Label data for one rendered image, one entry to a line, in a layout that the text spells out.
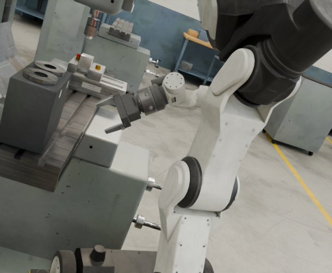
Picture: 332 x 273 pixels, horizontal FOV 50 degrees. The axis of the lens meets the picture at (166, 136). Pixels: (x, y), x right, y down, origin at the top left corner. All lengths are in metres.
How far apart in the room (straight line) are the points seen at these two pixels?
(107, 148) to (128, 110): 0.34
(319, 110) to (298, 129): 0.40
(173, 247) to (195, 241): 0.06
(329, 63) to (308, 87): 3.31
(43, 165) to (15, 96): 0.19
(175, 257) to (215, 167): 0.28
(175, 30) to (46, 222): 6.70
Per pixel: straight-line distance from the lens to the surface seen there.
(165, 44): 8.04
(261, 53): 0.85
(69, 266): 1.24
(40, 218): 1.69
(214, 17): 1.00
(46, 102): 0.98
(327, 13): 0.81
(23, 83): 0.98
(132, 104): 1.16
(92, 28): 1.49
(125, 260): 1.33
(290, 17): 0.82
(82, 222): 1.66
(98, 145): 1.45
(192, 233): 1.06
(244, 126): 0.95
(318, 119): 5.91
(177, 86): 1.13
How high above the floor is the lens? 1.45
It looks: 20 degrees down
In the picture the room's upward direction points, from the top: 22 degrees clockwise
